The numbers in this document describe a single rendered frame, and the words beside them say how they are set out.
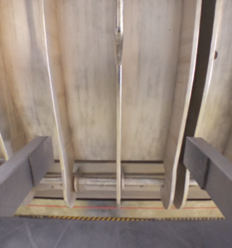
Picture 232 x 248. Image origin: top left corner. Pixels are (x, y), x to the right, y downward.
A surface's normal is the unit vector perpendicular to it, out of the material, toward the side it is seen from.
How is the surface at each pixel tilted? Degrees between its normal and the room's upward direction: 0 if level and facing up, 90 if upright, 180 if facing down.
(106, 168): 25
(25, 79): 7
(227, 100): 9
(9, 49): 4
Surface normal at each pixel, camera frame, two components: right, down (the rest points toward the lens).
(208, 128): -0.02, 0.48
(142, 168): -0.02, 0.66
